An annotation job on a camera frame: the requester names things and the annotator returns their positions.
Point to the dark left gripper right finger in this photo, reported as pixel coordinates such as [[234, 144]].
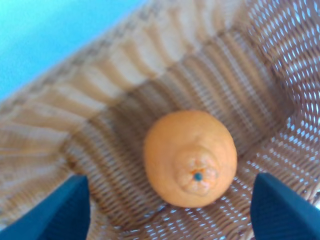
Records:
[[279, 213]]

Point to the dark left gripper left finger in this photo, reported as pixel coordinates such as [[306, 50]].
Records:
[[63, 215]]

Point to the orange with stem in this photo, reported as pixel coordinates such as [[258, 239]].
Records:
[[190, 158]]

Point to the orange wicker basket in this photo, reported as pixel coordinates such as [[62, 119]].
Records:
[[253, 64]]

